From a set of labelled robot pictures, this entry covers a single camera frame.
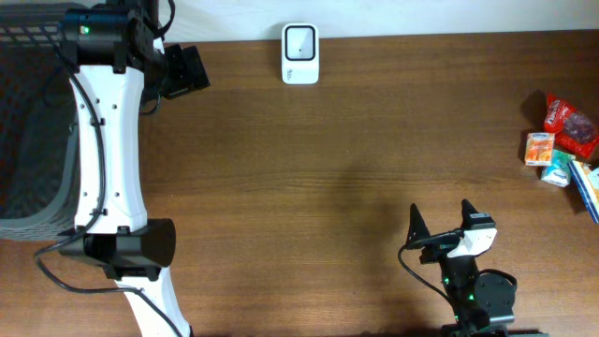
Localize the white barcode scanner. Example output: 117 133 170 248
281 22 320 85

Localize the orange tissue pack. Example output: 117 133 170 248
524 133 555 167

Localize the red Hacks candy bag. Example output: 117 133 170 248
544 94 598 159

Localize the dark grey plastic basket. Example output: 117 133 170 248
1 2 80 241

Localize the green tissue pack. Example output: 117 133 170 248
541 150 576 187

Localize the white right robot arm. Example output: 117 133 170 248
398 199 544 337

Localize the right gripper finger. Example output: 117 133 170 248
460 198 477 229
406 203 431 246

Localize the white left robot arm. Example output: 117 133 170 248
57 1 210 336

